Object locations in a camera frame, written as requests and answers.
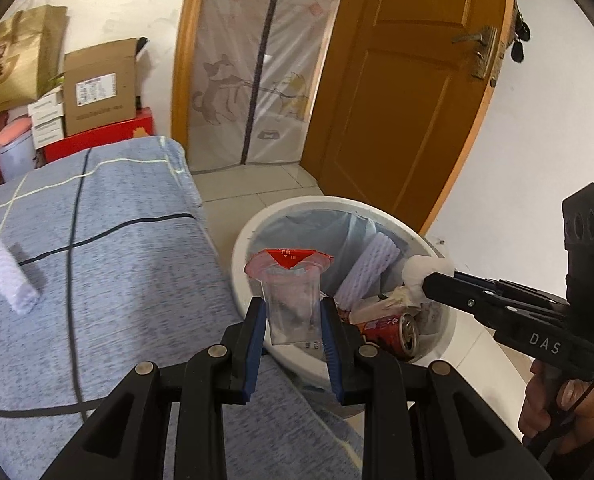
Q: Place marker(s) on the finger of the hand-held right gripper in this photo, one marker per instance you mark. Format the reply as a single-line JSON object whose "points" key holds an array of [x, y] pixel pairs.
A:
{"points": [[527, 294], [452, 295]]}

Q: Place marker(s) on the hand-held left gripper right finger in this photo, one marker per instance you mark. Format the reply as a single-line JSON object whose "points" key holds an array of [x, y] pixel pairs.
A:
{"points": [[333, 350]]}

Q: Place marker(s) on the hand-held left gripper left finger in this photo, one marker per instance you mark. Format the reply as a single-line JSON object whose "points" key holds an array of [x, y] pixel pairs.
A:
{"points": [[252, 350]]}

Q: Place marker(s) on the white tissue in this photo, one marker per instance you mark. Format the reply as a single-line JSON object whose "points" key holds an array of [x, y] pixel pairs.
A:
{"points": [[419, 270]]}

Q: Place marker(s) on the red drink can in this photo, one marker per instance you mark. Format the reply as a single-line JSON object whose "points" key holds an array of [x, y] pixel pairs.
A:
{"points": [[384, 332]]}

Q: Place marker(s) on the clear plastic cup red lid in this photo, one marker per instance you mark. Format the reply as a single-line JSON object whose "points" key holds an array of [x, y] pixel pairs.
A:
{"points": [[292, 300]]}

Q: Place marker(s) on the white trash bin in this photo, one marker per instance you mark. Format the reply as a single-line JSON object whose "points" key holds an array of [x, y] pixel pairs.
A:
{"points": [[242, 270]]}

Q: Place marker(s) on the long white foam net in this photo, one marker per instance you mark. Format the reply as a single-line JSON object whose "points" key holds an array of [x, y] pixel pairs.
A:
{"points": [[367, 270]]}

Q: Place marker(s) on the person's right hand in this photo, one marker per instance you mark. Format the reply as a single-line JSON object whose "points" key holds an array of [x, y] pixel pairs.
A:
{"points": [[532, 410]]}

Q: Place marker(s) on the clear bin liner bag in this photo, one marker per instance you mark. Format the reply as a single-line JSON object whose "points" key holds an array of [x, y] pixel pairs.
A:
{"points": [[327, 230]]}

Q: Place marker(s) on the blue checked bed sheet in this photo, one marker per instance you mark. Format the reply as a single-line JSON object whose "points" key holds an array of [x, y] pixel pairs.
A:
{"points": [[127, 285]]}

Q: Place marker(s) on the wooden room door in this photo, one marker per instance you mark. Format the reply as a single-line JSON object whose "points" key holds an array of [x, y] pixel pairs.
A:
{"points": [[402, 110]]}

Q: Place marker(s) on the bunch of keys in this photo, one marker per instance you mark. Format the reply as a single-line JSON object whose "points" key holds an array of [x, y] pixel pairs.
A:
{"points": [[519, 32]]}

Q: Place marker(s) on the short white foam net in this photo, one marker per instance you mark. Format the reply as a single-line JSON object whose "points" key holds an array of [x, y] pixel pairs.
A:
{"points": [[12, 277]]}

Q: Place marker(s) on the flat red box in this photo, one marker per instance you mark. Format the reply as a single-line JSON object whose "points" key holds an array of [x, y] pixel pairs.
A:
{"points": [[102, 140]]}

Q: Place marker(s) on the brown cardboard box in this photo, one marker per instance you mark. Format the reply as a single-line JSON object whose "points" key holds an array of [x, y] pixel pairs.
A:
{"points": [[102, 115]]}

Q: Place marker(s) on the mesh door curtain cat print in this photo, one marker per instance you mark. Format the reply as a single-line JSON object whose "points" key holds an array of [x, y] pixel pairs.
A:
{"points": [[257, 60]]}

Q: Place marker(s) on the white container pink lid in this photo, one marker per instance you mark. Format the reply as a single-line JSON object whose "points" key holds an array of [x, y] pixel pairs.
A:
{"points": [[14, 159]]}

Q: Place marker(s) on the pink bucket lid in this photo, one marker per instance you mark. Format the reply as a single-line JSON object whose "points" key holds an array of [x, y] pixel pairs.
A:
{"points": [[12, 130]]}

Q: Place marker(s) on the gold paper bag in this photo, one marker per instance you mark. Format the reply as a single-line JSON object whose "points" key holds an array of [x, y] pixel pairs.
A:
{"points": [[17, 65]]}

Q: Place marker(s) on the wooden door frame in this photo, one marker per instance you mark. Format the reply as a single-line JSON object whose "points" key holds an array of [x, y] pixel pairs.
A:
{"points": [[182, 85]]}

